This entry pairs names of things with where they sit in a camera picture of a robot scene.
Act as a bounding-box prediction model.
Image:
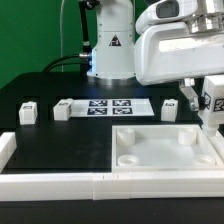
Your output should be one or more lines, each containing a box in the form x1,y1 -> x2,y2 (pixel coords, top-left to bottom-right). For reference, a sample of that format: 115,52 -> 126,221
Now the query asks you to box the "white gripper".
134,22 -> 224,111

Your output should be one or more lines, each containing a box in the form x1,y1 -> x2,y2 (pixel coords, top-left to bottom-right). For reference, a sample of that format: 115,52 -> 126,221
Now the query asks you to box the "white square tabletop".
112,125 -> 224,172

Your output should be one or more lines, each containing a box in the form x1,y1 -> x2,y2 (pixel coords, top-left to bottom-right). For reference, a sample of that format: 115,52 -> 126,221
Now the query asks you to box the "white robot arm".
80,0 -> 224,111

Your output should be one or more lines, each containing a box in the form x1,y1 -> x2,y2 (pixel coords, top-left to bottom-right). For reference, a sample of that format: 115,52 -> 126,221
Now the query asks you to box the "white sheet with tags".
72,99 -> 154,117

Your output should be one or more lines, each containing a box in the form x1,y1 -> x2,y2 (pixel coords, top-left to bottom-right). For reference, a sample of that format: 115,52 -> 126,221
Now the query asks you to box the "white obstacle fence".
0,132 -> 224,201

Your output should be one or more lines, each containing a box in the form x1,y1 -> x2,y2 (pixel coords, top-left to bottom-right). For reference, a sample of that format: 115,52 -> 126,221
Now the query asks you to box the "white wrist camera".
135,0 -> 198,34

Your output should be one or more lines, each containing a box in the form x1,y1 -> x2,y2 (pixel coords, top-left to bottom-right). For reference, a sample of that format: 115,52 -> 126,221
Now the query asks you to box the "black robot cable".
41,54 -> 92,74

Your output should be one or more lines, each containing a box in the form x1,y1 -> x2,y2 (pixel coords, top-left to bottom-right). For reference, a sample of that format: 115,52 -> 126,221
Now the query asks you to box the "white thin cable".
59,0 -> 67,73

